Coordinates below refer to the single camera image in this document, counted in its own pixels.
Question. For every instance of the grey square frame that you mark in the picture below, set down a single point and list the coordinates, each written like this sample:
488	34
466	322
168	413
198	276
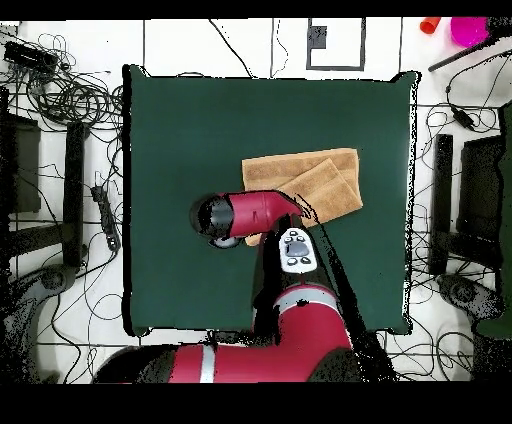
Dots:
308	60

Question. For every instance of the black electronics box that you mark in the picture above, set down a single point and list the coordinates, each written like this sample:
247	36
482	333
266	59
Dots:
28	58

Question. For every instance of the black tripod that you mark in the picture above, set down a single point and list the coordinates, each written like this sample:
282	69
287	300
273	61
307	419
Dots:
456	57

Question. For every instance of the black stand base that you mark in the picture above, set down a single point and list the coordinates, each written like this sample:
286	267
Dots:
52	280
464	294

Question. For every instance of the orange plastic cup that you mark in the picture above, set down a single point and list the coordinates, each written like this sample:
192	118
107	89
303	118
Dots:
430	25

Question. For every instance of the dark green table cloth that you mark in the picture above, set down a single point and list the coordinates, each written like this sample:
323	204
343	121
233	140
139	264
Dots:
180	260

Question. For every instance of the dark grey square patch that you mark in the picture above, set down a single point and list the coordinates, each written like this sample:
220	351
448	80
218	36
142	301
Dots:
318	38

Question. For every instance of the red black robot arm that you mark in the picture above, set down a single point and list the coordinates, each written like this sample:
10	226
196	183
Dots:
312	328

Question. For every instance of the magenta plastic bowl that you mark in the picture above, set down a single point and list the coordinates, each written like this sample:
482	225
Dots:
468	31

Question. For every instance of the orange terry towel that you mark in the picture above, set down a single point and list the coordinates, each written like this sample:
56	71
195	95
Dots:
320	180

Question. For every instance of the black power adapter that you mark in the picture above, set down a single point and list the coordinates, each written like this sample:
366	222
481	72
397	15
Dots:
464	117

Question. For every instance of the black power strip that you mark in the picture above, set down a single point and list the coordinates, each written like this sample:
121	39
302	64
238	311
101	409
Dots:
106	218

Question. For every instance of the dark box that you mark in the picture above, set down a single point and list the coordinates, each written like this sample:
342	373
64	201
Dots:
24	164
480	188

